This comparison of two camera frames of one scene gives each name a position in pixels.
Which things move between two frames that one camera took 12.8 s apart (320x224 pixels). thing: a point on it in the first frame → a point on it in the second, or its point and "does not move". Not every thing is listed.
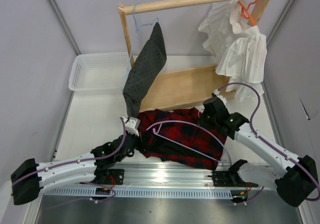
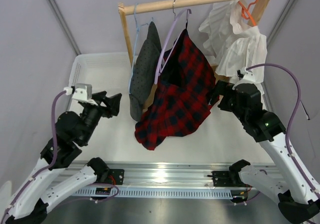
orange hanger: x=243 y=8 does not move
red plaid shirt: x=180 y=134 → x=186 y=92
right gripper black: x=202 y=121 → x=218 y=90
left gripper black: x=138 y=139 → x=114 y=103
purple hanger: x=195 y=123 → x=177 y=14
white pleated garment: x=238 y=47 does not move
